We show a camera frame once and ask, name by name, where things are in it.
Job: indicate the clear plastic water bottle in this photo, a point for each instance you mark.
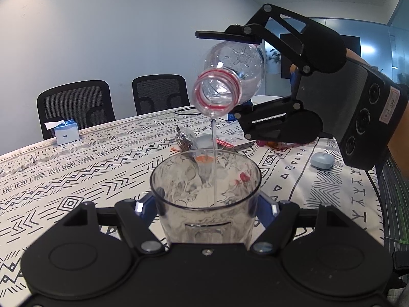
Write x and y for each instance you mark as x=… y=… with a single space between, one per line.
x=236 y=67

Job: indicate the green potted plant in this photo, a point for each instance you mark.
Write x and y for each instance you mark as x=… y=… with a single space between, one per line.
x=273 y=56

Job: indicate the crumpled foil wrapper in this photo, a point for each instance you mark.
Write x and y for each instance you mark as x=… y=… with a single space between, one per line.
x=183 y=140

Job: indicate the pale grey rounded object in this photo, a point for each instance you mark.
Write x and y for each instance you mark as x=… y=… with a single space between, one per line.
x=204 y=140

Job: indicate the black white patterned tablecloth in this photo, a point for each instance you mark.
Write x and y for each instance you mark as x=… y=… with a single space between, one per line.
x=96 y=179

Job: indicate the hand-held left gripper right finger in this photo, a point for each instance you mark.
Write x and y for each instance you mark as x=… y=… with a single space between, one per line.
x=265 y=208

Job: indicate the red white packet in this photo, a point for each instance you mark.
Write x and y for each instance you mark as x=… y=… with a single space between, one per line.
x=227 y=142

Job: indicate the red bottle cap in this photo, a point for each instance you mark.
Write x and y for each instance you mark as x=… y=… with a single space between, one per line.
x=244 y=176

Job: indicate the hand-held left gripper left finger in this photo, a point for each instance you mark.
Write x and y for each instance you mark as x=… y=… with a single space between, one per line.
x=145 y=205

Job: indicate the black mesh office chair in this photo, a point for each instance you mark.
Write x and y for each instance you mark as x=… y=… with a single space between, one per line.
x=76 y=102
x=159 y=92

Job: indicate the light blue earbud case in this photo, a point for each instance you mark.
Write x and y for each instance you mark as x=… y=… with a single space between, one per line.
x=322 y=160

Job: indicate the white blue tissue box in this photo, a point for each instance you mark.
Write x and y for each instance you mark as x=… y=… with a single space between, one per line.
x=67 y=133

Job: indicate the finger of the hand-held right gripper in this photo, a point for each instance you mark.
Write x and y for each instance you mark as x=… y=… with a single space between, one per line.
x=249 y=30
x=252 y=115

